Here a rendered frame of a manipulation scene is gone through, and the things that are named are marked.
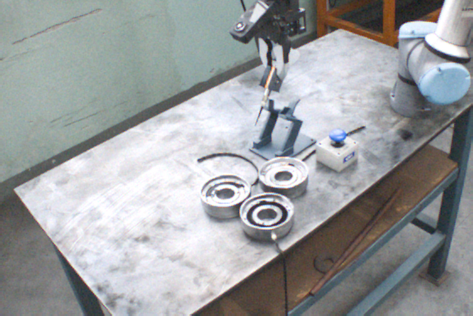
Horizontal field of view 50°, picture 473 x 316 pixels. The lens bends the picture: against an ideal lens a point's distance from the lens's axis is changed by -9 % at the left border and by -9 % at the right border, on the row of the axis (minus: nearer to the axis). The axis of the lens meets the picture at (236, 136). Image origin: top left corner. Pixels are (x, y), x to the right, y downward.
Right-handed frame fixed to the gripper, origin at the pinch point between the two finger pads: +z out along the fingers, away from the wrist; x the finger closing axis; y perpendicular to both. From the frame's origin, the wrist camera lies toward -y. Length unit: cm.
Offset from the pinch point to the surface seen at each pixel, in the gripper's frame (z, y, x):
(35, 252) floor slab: 100, -46, 105
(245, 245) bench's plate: 19.6, -27.0, -18.0
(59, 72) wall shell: 48, 4, 149
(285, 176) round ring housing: 18.3, -7.7, -9.8
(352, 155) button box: 17.4, 6.7, -16.9
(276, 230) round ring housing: 16.4, -22.3, -21.9
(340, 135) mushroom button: 12.3, 5.1, -14.6
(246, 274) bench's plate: 19.6, -32.1, -23.7
